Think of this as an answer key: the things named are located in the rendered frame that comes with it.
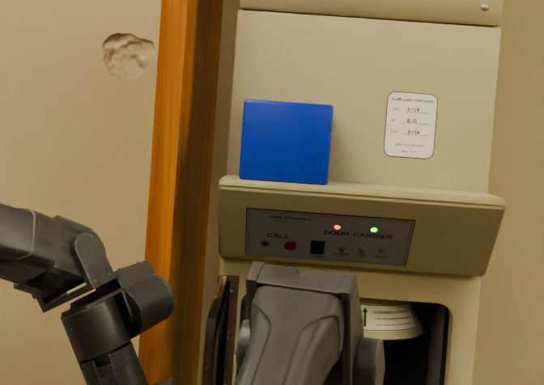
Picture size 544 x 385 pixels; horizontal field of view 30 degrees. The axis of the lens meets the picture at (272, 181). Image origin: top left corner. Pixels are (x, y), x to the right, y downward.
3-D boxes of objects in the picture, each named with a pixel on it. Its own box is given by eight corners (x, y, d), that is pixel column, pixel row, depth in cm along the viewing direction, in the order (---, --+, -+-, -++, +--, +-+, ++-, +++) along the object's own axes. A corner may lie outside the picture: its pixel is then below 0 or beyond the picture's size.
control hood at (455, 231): (218, 254, 125) (223, 173, 124) (482, 274, 124) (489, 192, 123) (210, 267, 113) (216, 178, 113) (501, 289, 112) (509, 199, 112)
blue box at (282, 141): (243, 175, 123) (248, 101, 123) (325, 181, 123) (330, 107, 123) (238, 179, 113) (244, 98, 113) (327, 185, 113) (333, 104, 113)
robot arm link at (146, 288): (16, 266, 104) (69, 238, 99) (89, 235, 114) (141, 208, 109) (66, 371, 104) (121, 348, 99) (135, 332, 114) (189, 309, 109)
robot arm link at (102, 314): (44, 312, 102) (83, 300, 99) (90, 290, 108) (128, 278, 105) (70, 375, 102) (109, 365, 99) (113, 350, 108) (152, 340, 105)
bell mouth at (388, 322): (290, 309, 144) (292, 270, 143) (414, 318, 143) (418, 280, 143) (289, 334, 126) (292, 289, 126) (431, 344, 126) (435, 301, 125)
